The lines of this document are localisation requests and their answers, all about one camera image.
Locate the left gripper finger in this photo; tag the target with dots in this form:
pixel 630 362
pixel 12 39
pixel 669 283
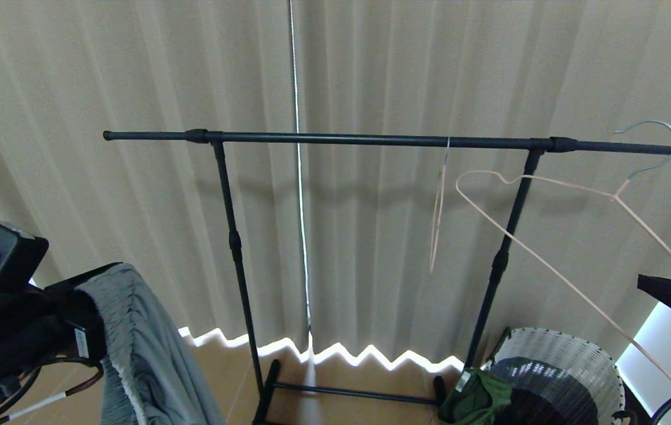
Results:
pixel 81 282

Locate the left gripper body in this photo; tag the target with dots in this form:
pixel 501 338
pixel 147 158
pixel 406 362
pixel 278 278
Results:
pixel 34 336

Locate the pale grey shorts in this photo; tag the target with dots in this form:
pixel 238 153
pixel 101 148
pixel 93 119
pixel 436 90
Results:
pixel 152 354

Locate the pink clothes hanger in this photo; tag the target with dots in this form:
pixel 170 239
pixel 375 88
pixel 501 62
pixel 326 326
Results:
pixel 614 196
pixel 437 218

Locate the white laundry basket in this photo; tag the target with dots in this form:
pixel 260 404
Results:
pixel 601 366

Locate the black clothes rack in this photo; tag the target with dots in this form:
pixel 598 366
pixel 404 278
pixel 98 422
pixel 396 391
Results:
pixel 371 140

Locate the beige curtain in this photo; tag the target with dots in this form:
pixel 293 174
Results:
pixel 105 71

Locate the green garment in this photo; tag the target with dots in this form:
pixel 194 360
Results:
pixel 477 401

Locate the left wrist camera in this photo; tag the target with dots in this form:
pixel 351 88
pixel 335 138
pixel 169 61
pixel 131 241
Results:
pixel 5 254

